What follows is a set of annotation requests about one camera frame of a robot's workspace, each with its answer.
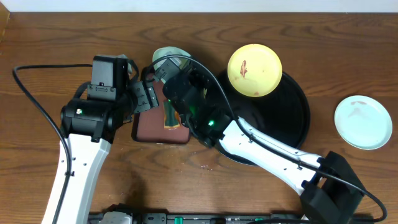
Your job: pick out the black rectangular water tray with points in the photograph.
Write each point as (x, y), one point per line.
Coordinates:
(148, 126)

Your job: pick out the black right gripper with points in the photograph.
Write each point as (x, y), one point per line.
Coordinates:
(199, 75)

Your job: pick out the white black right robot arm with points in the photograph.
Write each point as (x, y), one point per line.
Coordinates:
(269, 137)

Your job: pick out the round black tray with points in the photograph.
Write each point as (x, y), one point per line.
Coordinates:
(283, 114)

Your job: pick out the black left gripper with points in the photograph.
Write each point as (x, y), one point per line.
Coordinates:
(145, 98)

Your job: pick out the mint green plate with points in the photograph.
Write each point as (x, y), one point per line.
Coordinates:
(164, 51)

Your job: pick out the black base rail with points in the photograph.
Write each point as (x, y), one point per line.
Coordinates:
(121, 213)

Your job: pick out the orange green sponge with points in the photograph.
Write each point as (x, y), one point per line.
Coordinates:
(171, 120)

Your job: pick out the light green plate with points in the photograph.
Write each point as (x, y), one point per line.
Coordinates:
(363, 122)

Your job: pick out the yellow plastic plate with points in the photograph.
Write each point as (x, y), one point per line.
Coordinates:
(254, 70)

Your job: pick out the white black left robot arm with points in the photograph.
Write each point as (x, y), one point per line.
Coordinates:
(88, 126)

